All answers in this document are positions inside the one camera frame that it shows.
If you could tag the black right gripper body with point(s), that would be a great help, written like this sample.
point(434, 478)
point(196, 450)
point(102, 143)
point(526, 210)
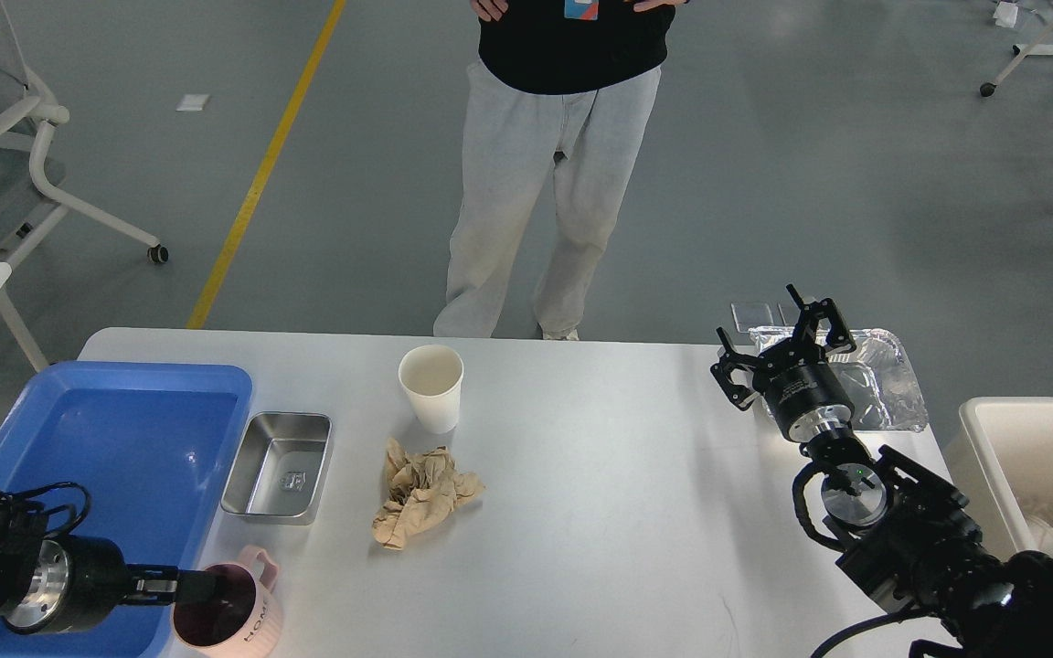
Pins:
point(803, 399)

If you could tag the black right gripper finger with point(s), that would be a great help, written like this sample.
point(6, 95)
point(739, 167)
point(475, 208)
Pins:
point(820, 329)
point(742, 377)

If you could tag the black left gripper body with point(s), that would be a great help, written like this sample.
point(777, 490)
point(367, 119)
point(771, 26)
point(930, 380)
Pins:
point(68, 584)

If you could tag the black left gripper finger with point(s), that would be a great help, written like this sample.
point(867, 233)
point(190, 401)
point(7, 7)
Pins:
point(160, 577)
point(143, 598)

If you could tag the pink ceramic mug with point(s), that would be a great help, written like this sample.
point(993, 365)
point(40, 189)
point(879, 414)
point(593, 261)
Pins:
point(241, 618)

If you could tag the stainless steel rectangular container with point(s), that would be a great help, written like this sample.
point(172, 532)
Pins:
point(277, 473)

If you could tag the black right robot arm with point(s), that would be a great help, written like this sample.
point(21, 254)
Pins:
point(900, 531)

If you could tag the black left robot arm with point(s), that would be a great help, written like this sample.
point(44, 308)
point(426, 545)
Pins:
point(25, 521)

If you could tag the clear plastic lid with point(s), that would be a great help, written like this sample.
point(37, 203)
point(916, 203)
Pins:
point(748, 315)

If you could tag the aluminium foil tray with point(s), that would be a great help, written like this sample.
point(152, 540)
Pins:
point(879, 380)

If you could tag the blue plastic tray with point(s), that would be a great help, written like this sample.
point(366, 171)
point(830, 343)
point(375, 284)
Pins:
point(151, 444)

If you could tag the white plastic bin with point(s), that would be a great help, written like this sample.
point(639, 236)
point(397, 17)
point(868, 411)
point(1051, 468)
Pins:
point(1001, 457)

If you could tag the crumpled brown paper napkin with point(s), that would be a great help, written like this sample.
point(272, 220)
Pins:
point(424, 488)

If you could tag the white paper cup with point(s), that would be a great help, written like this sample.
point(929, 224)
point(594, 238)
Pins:
point(432, 378)

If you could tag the person in grey trousers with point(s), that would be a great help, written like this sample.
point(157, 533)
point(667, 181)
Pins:
point(561, 92)

